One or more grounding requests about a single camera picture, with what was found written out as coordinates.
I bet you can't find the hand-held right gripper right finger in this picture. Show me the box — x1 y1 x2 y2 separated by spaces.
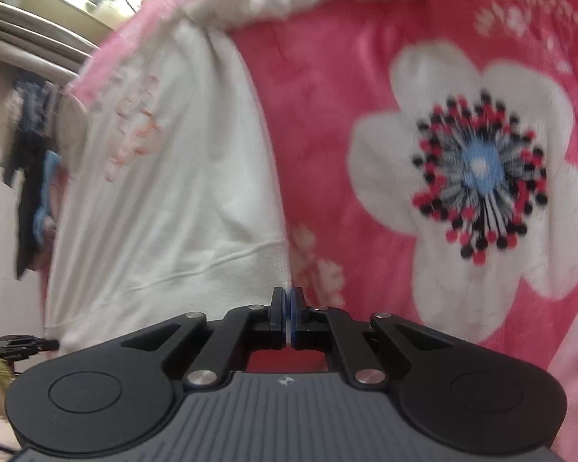
289 289 457 390

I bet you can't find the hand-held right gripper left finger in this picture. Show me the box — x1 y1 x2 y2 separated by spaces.
118 287 288 390

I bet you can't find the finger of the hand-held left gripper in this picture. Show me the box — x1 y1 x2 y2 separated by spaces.
0 334 60 361

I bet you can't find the white long-sleeved top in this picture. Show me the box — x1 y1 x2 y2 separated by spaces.
42 22 297 358

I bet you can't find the tall stack of folded clothes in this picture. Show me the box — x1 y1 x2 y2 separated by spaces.
0 70 88 188

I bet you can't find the black folded garment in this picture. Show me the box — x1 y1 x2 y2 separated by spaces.
14 154 49 281

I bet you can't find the pink floral blanket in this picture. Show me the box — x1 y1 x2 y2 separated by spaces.
67 0 578 462

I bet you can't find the grey brown curtain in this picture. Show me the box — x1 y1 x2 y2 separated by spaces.
0 0 102 82

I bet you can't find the pink white checked knit garment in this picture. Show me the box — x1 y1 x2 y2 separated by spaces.
183 0 352 27

